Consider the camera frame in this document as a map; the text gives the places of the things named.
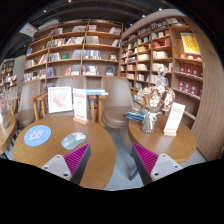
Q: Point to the brown upholstered wooden armchair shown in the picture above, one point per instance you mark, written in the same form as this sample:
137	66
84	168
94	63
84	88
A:
28	96
116	96
70	81

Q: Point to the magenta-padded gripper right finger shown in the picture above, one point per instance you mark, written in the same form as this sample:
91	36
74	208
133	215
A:
146	160

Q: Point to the stack of books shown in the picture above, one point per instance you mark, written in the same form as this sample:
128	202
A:
135	115

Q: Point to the wide wooden bookshelf unit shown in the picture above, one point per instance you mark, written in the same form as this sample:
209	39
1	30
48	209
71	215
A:
76	50

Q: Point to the white framed floral picture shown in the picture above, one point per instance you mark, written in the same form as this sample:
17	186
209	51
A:
60	100

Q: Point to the white sign on wooden base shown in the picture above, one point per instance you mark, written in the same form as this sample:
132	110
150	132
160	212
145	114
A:
80	104

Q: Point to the grey computer mouse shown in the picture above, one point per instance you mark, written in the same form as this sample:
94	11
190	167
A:
73	140

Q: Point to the glass vase with pink flowers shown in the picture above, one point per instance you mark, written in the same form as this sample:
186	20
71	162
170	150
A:
4	116

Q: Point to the glass vase with dried flowers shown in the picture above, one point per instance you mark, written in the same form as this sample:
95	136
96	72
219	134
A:
155	96

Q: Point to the small distant wooden bookshelf unit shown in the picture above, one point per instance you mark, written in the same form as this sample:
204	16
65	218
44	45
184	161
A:
8	73

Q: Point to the round wooden side table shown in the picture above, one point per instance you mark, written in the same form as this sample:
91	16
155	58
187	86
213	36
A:
173	146
6	135

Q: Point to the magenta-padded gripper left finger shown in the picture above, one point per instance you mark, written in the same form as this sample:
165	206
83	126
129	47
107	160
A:
75	160

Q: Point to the round blue cartoon mouse pad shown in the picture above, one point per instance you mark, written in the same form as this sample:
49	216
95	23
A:
37	135

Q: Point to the curved wooden bookshelf unit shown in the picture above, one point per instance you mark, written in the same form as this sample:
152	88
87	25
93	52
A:
160	53

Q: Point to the small white table sign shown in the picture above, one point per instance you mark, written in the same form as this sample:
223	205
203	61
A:
174	118

